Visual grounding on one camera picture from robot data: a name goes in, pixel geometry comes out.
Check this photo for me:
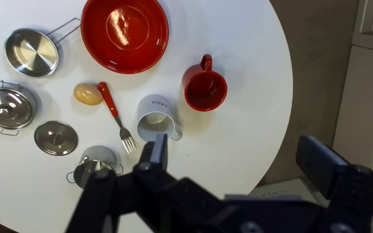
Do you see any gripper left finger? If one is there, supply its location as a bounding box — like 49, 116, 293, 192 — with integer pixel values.
64, 133, 226, 233

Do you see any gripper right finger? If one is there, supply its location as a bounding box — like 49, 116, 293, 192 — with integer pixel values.
296, 135, 373, 233

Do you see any white mug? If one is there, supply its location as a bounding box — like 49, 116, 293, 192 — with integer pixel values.
137, 94, 183, 143

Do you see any red mug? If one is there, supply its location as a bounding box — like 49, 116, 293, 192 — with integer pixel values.
182, 54, 228, 112

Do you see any red bowl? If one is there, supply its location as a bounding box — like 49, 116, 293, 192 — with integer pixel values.
80, 0, 169, 74

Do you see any small open steel pot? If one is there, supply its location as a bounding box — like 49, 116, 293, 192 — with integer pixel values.
66, 146, 124, 189

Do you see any white cabinet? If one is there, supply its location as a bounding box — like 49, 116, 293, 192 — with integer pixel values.
332, 0, 373, 180

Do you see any steel pot lid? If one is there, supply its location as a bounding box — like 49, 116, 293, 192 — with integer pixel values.
34, 121, 78, 156

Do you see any beige egg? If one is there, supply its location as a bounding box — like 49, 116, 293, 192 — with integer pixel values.
73, 83, 104, 106

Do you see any lidded steel pot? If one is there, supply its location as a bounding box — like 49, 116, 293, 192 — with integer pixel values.
0, 81, 38, 136

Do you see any small steel frying pan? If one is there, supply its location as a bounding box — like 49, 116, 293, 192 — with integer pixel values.
5, 18, 81, 79

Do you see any red-handled fork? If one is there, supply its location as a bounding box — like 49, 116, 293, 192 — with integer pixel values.
97, 82, 137, 154

